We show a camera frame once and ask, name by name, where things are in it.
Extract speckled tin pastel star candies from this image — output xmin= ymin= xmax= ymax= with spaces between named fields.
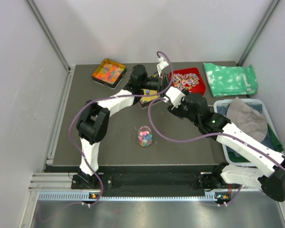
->
xmin=139 ymin=89 xmax=160 ymax=109

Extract clear glass jar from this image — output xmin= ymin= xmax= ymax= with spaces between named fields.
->
xmin=138 ymin=126 xmax=153 ymax=147

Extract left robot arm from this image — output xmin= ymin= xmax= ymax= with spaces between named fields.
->
xmin=76 ymin=61 xmax=169 ymax=189

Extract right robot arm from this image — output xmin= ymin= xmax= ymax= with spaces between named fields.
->
xmin=164 ymin=91 xmax=285 ymax=202

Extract gold tin translucent star candies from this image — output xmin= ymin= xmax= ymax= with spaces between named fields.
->
xmin=92 ymin=59 xmax=127 ymax=88

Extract red box of lollipops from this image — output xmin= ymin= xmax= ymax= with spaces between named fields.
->
xmin=169 ymin=67 xmax=206 ymax=95

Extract blue cloth in basket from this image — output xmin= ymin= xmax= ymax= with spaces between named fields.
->
xmin=216 ymin=103 xmax=275 ymax=159

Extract green white cloth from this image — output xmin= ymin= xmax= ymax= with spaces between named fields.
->
xmin=203 ymin=63 xmax=258 ymax=97

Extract grey cloth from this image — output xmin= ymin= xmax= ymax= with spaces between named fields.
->
xmin=226 ymin=97 xmax=268 ymax=142

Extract white laundry basket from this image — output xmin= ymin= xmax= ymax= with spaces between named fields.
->
xmin=213 ymin=98 xmax=284 ymax=167

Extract green cloth in basket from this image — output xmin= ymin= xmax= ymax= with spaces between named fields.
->
xmin=226 ymin=125 xmax=284 ymax=163

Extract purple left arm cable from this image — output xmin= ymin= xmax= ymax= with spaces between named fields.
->
xmin=68 ymin=50 xmax=174 ymax=207

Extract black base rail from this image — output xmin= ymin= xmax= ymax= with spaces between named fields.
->
xmin=71 ymin=165 xmax=243 ymax=198

